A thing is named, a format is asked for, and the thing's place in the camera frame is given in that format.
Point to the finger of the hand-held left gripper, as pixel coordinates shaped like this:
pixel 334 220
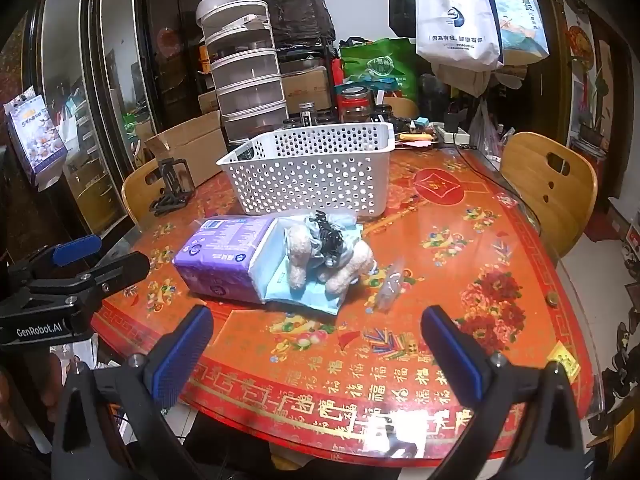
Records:
pixel 117 270
pixel 75 251

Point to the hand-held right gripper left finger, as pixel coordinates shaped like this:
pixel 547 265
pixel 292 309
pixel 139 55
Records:
pixel 182 355

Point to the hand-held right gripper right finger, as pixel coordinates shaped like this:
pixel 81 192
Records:
pixel 452 355

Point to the purple tissue pack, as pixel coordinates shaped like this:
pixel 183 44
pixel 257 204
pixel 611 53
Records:
pixel 220 252

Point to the light blue cloth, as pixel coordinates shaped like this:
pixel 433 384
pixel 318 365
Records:
pixel 290 296

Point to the beige plush toy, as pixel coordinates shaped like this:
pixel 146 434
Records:
pixel 345 271

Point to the black hair clip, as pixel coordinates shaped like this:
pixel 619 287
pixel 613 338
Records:
pixel 330 240

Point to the white perforated plastic basket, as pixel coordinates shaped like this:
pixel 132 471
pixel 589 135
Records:
pixel 310 175

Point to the wooden chair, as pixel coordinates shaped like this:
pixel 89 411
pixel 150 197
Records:
pixel 545 195
pixel 140 195

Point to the small clear plastic bag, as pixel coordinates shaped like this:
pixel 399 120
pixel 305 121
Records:
pixel 391 285

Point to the black phone stand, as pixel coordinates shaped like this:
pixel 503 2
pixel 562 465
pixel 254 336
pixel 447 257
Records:
pixel 172 187

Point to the red printed tablecloth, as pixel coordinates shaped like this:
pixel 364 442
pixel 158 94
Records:
pixel 440 240

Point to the hanging printed bag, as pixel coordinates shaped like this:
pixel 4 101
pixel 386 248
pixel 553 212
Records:
pixel 35 135

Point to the open cardboard box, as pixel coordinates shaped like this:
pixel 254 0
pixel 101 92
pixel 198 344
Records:
pixel 192 145

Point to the dark glass door cabinet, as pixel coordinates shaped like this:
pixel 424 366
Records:
pixel 160 70

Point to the white power strip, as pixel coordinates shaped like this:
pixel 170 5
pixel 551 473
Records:
pixel 452 135

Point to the stacked plastic drawer unit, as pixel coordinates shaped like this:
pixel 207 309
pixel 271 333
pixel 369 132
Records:
pixel 245 70

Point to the small dark lid jar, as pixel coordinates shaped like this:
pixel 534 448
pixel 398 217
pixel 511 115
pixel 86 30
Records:
pixel 306 115

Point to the closed cardboard box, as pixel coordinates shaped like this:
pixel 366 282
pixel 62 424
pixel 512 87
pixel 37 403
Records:
pixel 305 90

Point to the glass jar with red lid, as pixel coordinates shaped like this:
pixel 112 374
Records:
pixel 355 105

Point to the green shopping bag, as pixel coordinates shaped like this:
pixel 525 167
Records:
pixel 380 67

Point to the black plastic bag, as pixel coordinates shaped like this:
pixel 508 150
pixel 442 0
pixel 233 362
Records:
pixel 297 15

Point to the blue printed tote bag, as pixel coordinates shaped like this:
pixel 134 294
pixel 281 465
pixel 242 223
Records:
pixel 522 25

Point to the white tote bag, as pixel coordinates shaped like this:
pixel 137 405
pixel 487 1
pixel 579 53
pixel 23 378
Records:
pixel 455 15

